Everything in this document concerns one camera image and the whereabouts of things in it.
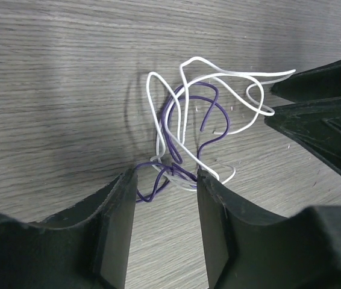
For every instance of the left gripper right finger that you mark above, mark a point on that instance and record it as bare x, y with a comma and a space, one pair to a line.
247, 246

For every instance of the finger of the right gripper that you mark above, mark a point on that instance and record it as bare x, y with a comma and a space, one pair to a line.
315, 125
319, 83

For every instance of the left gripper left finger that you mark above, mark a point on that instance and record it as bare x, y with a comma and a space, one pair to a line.
84, 246

